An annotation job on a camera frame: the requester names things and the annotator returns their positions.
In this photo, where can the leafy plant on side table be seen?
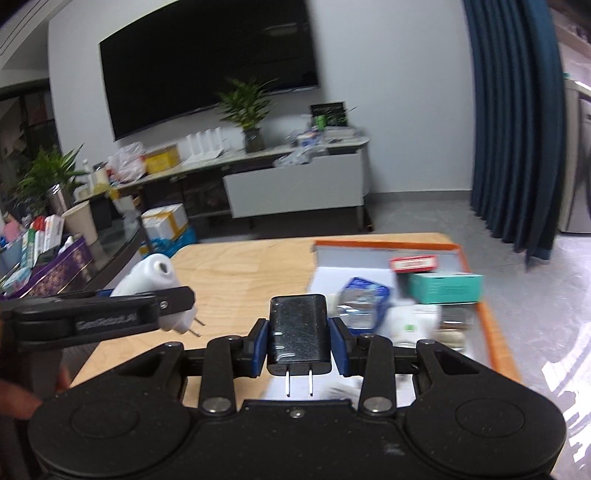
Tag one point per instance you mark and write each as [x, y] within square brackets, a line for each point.
[49, 168]

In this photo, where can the black power adapter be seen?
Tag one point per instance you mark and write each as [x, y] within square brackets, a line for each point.
[299, 344]

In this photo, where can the black green display box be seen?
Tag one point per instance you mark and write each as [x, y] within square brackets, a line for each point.
[332, 114]

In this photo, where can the white paper cup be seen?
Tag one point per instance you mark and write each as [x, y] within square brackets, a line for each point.
[78, 220]

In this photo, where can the yellow box on console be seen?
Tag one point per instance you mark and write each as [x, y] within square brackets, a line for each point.
[162, 159]

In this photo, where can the potted green plant on console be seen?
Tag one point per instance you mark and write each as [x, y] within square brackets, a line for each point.
[246, 105]

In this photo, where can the white plug-in camera device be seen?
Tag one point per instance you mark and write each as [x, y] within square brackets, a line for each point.
[155, 273]

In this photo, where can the white plastic bag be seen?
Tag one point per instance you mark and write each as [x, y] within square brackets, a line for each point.
[127, 164]

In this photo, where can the red playing card pack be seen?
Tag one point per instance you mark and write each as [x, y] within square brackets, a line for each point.
[414, 264]

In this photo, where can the left human hand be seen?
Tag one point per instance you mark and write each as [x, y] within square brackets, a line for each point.
[17, 402]

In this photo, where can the purple patterned storage box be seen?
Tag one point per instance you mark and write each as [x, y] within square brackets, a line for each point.
[59, 274]

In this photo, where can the dark blue curtain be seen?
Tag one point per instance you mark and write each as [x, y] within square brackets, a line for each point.
[520, 114]

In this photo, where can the orange white cardboard box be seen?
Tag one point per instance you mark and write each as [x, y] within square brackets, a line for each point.
[409, 291]

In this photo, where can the yellow white carton on floor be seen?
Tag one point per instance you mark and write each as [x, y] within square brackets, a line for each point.
[166, 222]

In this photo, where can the wall mounted black television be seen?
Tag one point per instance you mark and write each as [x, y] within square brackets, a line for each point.
[179, 58]

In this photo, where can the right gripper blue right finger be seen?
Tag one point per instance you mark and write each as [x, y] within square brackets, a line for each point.
[342, 344]

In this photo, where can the white TV console cabinet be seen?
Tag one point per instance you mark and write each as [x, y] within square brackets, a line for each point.
[339, 177]

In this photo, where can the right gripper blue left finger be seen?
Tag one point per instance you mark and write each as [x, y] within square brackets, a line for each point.
[256, 344]

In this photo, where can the white charger product box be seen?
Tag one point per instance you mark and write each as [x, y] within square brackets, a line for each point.
[456, 321]

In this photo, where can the teal white carton box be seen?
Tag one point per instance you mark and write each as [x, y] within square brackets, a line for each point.
[446, 288]

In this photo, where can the blue dental floss box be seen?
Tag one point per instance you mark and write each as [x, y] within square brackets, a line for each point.
[362, 305]

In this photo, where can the large white plug-in diffuser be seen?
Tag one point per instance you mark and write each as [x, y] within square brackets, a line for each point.
[405, 325]

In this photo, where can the blue plastic bag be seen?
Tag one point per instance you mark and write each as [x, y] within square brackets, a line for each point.
[169, 247]

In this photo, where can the white wifi router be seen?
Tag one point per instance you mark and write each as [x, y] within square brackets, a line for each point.
[204, 146]

